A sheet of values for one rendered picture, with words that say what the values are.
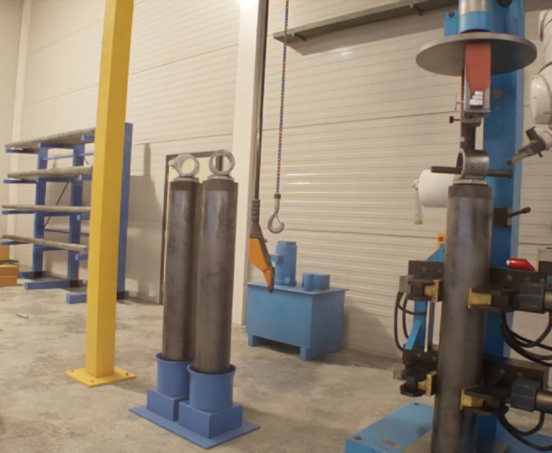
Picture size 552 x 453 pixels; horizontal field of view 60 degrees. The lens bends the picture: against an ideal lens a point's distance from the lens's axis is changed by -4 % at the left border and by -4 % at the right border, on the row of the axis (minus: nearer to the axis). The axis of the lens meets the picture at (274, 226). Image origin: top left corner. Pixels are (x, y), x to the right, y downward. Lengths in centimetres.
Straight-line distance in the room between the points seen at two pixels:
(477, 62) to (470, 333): 123
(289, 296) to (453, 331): 248
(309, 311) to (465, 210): 245
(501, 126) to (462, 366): 131
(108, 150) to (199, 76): 339
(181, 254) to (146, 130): 490
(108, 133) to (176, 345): 167
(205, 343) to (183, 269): 48
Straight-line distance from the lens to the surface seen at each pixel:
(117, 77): 402
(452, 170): 254
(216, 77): 682
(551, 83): 165
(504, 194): 292
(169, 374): 322
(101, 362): 404
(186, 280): 311
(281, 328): 483
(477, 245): 247
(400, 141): 500
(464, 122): 276
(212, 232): 285
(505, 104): 300
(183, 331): 317
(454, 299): 249
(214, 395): 300
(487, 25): 270
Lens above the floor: 125
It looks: level
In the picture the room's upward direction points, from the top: 3 degrees clockwise
